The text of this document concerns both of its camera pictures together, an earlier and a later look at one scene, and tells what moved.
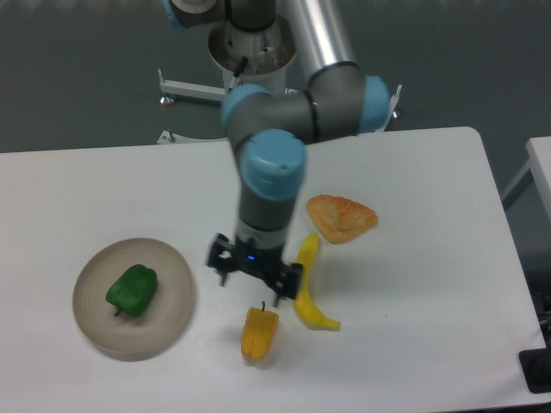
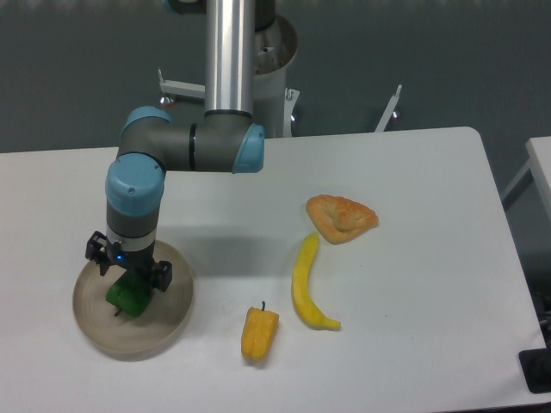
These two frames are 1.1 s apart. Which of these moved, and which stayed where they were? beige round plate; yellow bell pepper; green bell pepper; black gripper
Moved: black gripper
Stayed: yellow bell pepper; beige round plate; green bell pepper
